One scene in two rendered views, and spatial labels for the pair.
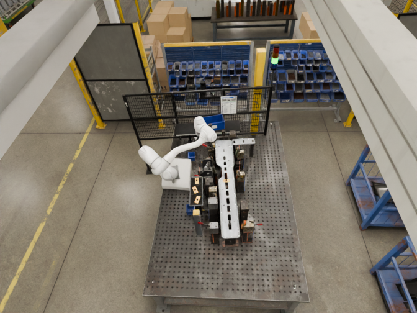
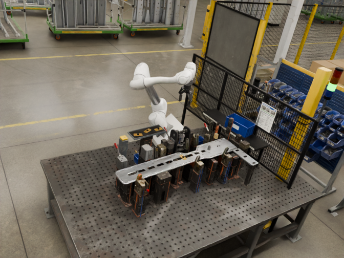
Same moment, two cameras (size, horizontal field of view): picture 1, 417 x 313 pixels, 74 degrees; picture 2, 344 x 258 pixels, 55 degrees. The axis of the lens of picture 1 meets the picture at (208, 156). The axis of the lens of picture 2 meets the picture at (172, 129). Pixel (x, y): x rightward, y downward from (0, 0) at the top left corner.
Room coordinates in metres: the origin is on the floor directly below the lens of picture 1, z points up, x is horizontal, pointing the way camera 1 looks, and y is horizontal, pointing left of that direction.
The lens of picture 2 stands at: (0.02, -2.03, 2.88)
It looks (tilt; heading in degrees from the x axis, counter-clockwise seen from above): 31 degrees down; 47
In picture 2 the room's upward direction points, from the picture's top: 9 degrees clockwise
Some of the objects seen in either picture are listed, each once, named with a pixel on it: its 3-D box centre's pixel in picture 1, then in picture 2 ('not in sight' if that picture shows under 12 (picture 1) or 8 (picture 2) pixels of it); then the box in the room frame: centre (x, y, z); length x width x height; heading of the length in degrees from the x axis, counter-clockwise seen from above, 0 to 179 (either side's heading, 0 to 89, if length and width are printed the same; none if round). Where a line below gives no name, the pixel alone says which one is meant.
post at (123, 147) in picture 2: (198, 223); (122, 157); (1.45, 0.17, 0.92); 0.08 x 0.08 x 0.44; 88
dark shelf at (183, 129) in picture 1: (207, 128); (233, 128); (2.83, -0.02, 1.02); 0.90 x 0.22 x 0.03; 88
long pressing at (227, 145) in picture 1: (227, 182); (181, 158); (1.90, -0.19, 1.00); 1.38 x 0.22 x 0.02; 178
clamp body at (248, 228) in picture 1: (247, 231); (140, 197); (1.33, -0.35, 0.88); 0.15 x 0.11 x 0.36; 88
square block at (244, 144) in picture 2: (232, 141); (241, 155); (2.66, -0.34, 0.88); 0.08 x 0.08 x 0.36; 88
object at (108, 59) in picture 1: (116, 82); (223, 69); (4.17, 1.45, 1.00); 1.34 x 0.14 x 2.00; 83
